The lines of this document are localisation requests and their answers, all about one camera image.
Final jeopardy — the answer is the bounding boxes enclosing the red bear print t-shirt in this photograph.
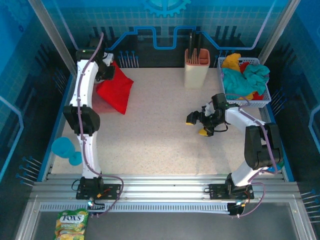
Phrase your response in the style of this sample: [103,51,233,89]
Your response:
[96,61,135,116]

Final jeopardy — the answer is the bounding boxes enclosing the teal t-shirt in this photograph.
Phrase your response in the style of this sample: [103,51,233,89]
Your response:
[221,64,271,97]

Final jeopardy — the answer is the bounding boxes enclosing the white plastic basket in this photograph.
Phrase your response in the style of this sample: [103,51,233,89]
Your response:
[216,56,273,109]

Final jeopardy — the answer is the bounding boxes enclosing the beige pink knife block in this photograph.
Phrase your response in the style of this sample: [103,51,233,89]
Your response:
[184,48,211,90]

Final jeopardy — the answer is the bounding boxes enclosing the crumpled red garment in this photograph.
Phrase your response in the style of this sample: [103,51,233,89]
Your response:
[239,61,265,101]

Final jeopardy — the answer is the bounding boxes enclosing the yellow t-shirt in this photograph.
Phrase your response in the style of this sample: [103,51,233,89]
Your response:
[221,52,242,71]

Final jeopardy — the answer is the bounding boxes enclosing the green blue plastic object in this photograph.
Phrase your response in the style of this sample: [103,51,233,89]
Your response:
[268,159,286,174]

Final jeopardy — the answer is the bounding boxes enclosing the blue plastic goblet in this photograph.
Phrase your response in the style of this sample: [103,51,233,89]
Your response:
[51,136,83,167]

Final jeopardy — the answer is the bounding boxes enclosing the green Fox's candy bag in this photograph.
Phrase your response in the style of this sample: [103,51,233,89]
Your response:
[54,208,90,240]

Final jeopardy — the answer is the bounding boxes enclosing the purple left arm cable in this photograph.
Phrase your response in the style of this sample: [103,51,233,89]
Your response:
[76,31,125,217]

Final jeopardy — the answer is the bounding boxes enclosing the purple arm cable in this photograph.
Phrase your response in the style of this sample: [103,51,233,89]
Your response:
[76,31,125,217]
[208,93,278,218]

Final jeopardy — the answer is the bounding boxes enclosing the aluminium enclosure post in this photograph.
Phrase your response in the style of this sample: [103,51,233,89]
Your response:
[256,0,301,66]
[27,0,81,76]

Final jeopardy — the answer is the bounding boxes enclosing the aluminium rail base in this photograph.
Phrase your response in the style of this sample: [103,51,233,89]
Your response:
[32,173,300,216]

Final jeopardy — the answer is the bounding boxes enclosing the black handled knife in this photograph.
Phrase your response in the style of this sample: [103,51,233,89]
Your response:
[196,32,203,55]
[187,31,196,60]

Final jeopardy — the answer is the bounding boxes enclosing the slotted grey cable duct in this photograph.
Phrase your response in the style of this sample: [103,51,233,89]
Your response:
[39,201,231,214]

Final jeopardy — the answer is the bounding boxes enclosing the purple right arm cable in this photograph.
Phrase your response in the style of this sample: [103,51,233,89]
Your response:
[208,93,278,218]

